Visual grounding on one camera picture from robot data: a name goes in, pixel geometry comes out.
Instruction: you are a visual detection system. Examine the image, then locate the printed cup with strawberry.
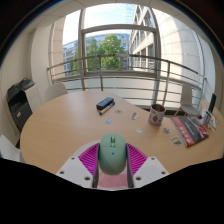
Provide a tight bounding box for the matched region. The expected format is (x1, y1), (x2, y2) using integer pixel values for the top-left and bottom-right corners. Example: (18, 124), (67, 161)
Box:
(147, 103), (167, 127)

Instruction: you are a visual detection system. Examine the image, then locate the black cylindrical bottle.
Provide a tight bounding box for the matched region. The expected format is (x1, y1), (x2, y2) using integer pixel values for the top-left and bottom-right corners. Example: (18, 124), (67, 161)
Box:
(207, 93), (218, 114)

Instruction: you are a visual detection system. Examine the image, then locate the black and white printer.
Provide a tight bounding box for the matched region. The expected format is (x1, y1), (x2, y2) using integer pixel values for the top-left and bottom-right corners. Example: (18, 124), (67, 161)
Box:
(6, 77), (43, 132)

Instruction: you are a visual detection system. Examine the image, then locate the mint green computer mouse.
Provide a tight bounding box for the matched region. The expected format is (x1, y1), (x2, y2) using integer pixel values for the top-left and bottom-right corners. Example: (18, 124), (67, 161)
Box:
(97, 133), (128, 176)

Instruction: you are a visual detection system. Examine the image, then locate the white and blue booklet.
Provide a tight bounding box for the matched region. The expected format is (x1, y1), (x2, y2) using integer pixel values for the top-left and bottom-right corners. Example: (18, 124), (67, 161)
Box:
(209, 114), (218, 131)

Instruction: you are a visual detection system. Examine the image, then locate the blue whiteboard marker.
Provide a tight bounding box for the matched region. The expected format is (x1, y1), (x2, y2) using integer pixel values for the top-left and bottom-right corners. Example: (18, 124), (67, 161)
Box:
(98, 101), (117, 116)

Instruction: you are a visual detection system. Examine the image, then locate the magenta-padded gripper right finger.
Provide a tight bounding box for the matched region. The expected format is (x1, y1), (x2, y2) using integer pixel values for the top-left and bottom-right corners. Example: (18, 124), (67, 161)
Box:
(125, 143), (170, 189)

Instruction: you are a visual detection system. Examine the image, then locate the red and blue magazine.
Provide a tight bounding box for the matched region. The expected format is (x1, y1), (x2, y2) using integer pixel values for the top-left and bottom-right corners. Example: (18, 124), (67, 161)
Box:
(171, 115), (210, 148)

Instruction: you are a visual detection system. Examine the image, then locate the white chair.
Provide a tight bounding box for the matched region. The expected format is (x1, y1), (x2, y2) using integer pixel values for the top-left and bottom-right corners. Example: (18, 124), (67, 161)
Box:
(44, 82), (69, 103)
(0, 134), (25, 163)
(174, 83), (201, 118)

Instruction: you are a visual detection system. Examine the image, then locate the blue and green sticker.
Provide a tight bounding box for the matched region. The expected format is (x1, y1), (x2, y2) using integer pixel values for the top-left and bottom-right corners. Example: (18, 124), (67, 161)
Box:
(169, 135), (184, 147)

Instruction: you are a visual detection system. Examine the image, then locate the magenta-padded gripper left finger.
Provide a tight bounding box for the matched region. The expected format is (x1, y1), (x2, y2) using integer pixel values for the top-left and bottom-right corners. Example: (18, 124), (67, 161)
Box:
(55, 143), (101, 189)

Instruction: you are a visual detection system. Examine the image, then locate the metal balcony railing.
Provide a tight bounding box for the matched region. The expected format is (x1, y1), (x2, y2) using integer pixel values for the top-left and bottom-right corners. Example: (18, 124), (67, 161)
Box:
(46, 53), (208, 108)

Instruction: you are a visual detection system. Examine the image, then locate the printed cup with blue rim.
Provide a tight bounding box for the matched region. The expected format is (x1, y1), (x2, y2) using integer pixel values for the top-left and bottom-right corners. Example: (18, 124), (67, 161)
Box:
(201, 110), (213, 128)

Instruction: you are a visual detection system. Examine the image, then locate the black whiteboard eraser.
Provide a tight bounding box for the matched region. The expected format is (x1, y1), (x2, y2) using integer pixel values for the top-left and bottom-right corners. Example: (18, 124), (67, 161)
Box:
(95, 96), (115, 111)

